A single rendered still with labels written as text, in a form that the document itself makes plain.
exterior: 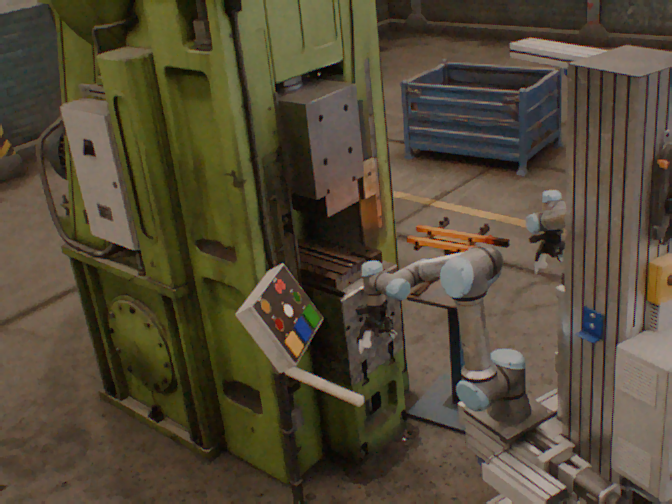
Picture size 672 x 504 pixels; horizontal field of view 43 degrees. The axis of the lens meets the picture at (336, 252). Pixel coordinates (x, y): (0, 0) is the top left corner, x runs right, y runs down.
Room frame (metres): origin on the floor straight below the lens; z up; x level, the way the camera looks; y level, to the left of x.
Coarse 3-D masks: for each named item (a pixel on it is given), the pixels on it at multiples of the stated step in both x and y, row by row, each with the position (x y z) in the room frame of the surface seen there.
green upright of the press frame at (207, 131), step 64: (192, 0) 3.32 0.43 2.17; (256, 0) 3.25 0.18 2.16; (192, 64) 3.24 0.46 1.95; (256, 64) 3.22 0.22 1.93; (192, 128) 3.37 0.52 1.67; (256, 128) 3.18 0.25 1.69; (192, 192) 3.39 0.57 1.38; (256, 192) 3.15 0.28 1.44; (192, 256) 3.38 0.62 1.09; (256, 256) 3.11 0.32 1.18; (256, 384) 3.26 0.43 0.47; (256, 448) 3.23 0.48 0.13; (320, 448) 3.25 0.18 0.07
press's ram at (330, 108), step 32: (288, 96) 3.32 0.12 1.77; (320, 96) 3.26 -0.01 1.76; (352, 96) 3.38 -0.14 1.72; (288, 128) 3.26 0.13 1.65; (320, 128) 3.23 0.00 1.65; (352, 128) 3.36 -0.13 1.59; (288, 160) 3.28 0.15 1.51; (320, 160) 3.22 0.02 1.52; (352, 160) 3.35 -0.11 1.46; (320, 192) 3.20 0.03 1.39
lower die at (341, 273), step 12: (300, 240) 3.63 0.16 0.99; (300, 252) 3.50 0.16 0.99; (324, 252) 3.45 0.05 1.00; (336, 252) 3.46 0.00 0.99; (324, 264) 3.35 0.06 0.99; (336, 264) 3.34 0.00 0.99; (360, 264) 3.34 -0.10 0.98; (312, 276) 3.32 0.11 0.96; (324, 276) 3.26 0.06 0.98; (336, 276) 3.25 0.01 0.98; (348, 276) 3.28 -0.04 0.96; (360, 276) 3.33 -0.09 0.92; (336, 288) 3.22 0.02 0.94
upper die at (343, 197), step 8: (352, 184) 3.34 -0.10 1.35; (336, 192) 3.27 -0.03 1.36; (344, 192) 3.30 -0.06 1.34; (352, 192) 3.34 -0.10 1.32; (296, 200) 3.34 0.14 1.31; (304, 200) 3.31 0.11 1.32; (312, 200) 3.27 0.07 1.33; (320, 200) 3.24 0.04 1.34; (328, 200) 3.23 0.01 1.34; (336, 200) 3.26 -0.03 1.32; (344, 200) 3.30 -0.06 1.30; (352, 200) 3.33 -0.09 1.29; (296, 208) 3.35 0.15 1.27; (304, 208) 3.31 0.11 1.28; (312, 208) 3.28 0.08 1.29; (320, 208) 3.25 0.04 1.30; (328, 208) 3.23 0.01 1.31; (336, 208) 3.26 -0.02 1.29; (328, 216) 3.22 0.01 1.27
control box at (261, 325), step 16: (272, 272) 2.94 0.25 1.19; (288, 272) 2.97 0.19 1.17; (256, 288) 2.86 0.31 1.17; (272, 288) 2.83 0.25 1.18; (288, 288) 2.90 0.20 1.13; (256, 304) 2.70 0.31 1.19; (272, 304) 2.76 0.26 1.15; (288, 304) 2.83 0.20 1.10; (304, 304) 2.91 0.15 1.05; (240, 320) 2.68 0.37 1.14; (256, 320) 2.66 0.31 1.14; (272, 320) 2.70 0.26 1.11; (288, 320) 2.77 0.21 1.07; (304, 320) 2.84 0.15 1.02; (320, 320) 2.91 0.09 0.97; (256, 336) 2.67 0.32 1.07; (272, 336) 2.65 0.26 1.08; (272, 352) 2.65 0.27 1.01; (288, 352) 2.64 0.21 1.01; (288, 368) 2.63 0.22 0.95
